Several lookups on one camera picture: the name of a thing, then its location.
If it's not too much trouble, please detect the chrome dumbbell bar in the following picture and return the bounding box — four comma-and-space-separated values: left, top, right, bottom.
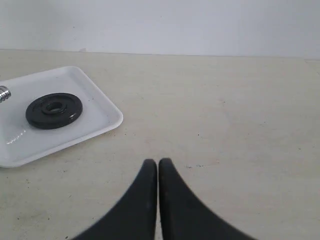
0, 85, 12, 103

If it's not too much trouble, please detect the black weight plate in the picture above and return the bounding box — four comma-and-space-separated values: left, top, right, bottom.
25, 92, 83, 130

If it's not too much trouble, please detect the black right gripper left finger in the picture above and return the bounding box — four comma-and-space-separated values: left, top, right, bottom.
75, 159, 157, 240

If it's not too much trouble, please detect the white plastic tray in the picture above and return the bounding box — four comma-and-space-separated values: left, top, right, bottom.
0, 66, 123, 168

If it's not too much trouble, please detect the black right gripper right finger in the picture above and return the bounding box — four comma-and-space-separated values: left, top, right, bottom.
158, 158, 253, 240

